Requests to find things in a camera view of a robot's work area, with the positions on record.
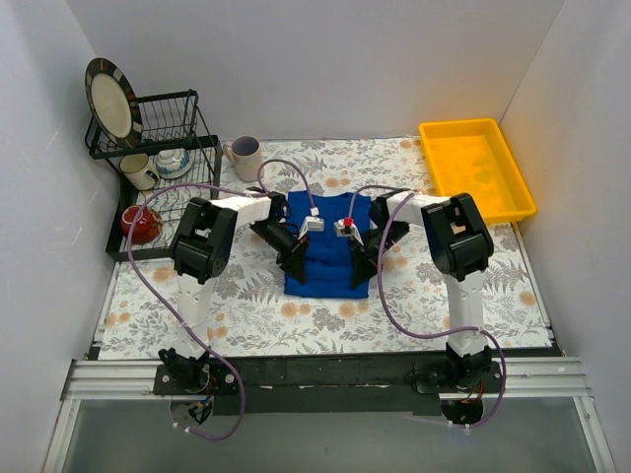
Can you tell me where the blue printed t shirt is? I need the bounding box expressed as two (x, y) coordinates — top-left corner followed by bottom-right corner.
(284, 192), (371, 300)

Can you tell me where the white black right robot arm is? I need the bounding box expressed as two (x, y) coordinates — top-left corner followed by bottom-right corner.
(335, 187), (494, 392)

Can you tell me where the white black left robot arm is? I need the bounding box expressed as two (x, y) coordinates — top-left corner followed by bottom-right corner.
(159, 192), (309, 394)

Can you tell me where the floral patterned table mat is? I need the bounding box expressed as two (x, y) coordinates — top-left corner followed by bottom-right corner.
(99, 137), (551, 360)

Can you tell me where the beige ceramic mug purple inside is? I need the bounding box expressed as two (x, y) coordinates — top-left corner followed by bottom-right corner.
(223, 136), (262, 182)

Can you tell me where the yellow plastic bin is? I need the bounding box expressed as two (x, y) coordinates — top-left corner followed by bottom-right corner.
(419, 118), (537, 224)

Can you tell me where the red cup in rack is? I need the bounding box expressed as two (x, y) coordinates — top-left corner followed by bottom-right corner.
(119, 205), (163, 244)

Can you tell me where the blue white teapot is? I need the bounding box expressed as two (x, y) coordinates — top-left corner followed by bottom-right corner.
(155, 149), (192, 179)

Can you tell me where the cream mug in rack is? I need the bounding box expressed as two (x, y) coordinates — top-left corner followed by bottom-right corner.
(119, 153), (159, 191)

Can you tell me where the dark rimmed cream plate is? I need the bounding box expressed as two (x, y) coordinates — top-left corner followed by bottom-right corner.
(85, 57), (143, 149)

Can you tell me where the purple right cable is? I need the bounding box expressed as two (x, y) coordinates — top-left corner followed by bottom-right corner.
(343, 185), (507, 432)

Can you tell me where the purple cable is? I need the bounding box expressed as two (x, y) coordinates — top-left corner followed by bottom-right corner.
(343, 185), (507, 432)
(126, 159), (321, 440)

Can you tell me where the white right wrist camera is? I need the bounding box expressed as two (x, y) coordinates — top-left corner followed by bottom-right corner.
(334, 217), (363, 245)

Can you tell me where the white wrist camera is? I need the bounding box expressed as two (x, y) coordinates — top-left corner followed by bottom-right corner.
(334, 217), (363, 245)
(298, 216), (325, 239)

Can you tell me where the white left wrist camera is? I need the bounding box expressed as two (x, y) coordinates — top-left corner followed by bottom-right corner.
(298, 216), (325, 239)

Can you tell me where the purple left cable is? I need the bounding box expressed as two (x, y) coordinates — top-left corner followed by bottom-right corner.
(126, 159), (321, 440)

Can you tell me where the black wire dish rack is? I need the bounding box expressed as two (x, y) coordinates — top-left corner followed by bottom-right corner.
(85, 90), (223, 262)

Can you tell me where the aluminium frame rail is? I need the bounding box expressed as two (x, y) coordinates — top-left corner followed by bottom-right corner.
(44, 357), (617, 472)

